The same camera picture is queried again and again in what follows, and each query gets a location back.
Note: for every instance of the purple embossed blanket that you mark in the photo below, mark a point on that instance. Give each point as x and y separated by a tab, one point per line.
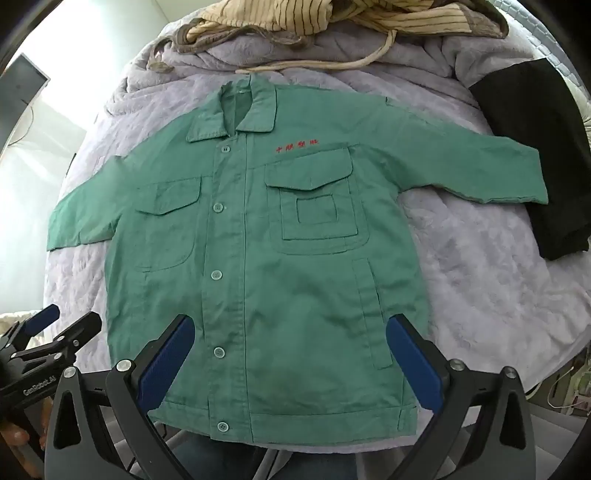
461	277

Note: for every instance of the grey monitor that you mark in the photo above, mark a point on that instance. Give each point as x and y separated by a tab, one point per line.
23	83

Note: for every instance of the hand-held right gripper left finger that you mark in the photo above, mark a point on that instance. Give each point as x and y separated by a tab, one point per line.
171	360

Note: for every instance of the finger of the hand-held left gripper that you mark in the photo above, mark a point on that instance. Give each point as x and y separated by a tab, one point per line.
44	319
81	330

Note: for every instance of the beige striped garment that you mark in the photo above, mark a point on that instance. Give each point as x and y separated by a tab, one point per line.
258	18

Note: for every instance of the person's left hand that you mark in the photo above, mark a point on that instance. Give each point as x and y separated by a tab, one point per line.
11	436

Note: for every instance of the green work jacket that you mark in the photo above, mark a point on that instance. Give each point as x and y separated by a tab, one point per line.
286	286

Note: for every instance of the white quilted mattress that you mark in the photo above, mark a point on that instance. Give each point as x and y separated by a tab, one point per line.
569	50

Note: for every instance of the black cloth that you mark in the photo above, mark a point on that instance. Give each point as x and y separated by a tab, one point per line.
545	138

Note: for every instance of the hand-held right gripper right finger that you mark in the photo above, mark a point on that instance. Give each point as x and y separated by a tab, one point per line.
411	364

